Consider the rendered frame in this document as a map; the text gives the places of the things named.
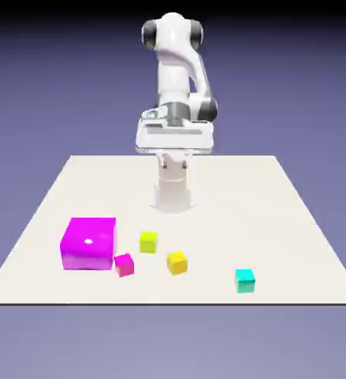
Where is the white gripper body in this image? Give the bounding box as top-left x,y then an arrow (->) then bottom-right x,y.
135,117 -> 215,155

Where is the small pink cube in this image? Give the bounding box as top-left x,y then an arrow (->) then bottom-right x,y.
113,252 -> 136,278

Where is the large magenta box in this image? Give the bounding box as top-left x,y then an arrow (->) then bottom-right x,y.
59,217 -> 117,271

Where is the small yellow cube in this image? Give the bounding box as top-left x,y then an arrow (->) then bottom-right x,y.
166,250 -> 189,276

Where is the small lime cube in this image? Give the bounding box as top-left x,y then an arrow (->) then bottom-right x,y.
139,231 -> 159,255

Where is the small cyan cube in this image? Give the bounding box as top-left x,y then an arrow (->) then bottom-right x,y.
235,268 -> 256,294

